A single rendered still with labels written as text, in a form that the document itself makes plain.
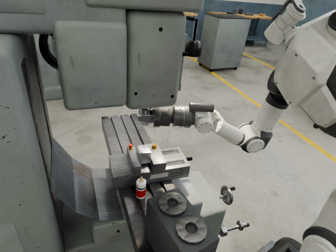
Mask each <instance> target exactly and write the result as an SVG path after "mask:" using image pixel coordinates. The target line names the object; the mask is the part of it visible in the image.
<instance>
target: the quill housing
mask: <svg viewBox="0 0 336 252"><path fill-rule="evenodd" d="M186 21H187V20H186V15H185V14H184V13H183V12H180V11H160V10H141V9H126V28H127V100H126V104H125V105H126V106H127V107H128V108H129V109H132V110H135V109H146V108H157V107H168V106H173V105H174V104H175V103H176V101H177V96H178V87H179V79H180V71H181V63H182V54H183V46H184V38H185V29H186Z"/></svg>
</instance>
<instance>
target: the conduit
mask: <svg viewBox="0 0 336 252"><path fill-rule="evenodd" d="M49 35H50V36H51V37H52V36H53V35H54V34H39V40H38V42H39V43H38V44H39V50H40V53H41V55H42V57H43V58H44V60H45V61H46V62H47V63H48V64H49V65H50V66H51V67H53V68H55V69H57V70H59V68H58V61H57V58H56V57H54V56H53V55H52V53H51V51H50V49H49V44H48V37H49Z"/></svg>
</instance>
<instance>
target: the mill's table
mask: <svg viewBox="0 0 336 252"><path fill-rule="evenodd" d="M101 125H102V130H103V134H104V138H105V142H106V146H107V149H108V153H109V156H111V155H119V154H127V147H128V146H129V144H132V145H133V146H134V147H135V150H136V151H137V146H139V145H145V144H152V142H151V140H150V138H149V136H148V134H147V132H146V130H145V128H144V126H143V125H142V124H140V121H138V115H137V113H133V114H130V116H128V114H123V115H120V117H119V116H118V115H113V116H111V118H109V117H108V116H102V117H101ZM172 189H175V186H174V184H173V182H172V180H165V181H159V182H153V183H147V184H146V192H145V198H143V199H138V198H137V197H136V186H130V187H124V188H118V191H119V195H120V199H121V203H122V206H123V210H124V214H125V218H126V222H127V225H128V229H129V233H130V237H131V241H132V244H133V248H134V252H154V250H153V249H152V247H151V245H150V243H149V241H148V240H147V238H146V236H145V226H146V211H147V199H149V198H152V197H154V196H157V195H159V194H162V193H164V192H167V191H169V190H172Z"/></svg>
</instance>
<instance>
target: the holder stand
mask: <svg viewBox="0 0 336 252"><path fill-rule="evenodd" d="M145 236H146V238H147V240H148V242H149V244H150V245H151V247H152V249H153V251H154V252H216V250H217V247H218V244H219V241H220V238H219V237H218V236H217V235H216V233H215V232H214V231H213V230H212V228H211V227H210V226H209V225H208V224H207V222H206V221H205V220H204V219H203V217H202V216H201V215H200V214H199V213H198V211H197V210H196V209H195V208H194V206H193V205H192V204H191V203H190V202H189V200H188V199H187V198H186V197H185V195H184V194H183V193H182V192H181V191H180V189H179V188H178V187H176V188H174V189H171V190H169V191H166V192H164V193H161V194H159V195H156V196H153V197H151V198H148V199H147V203H146V219H145Z"/></svg>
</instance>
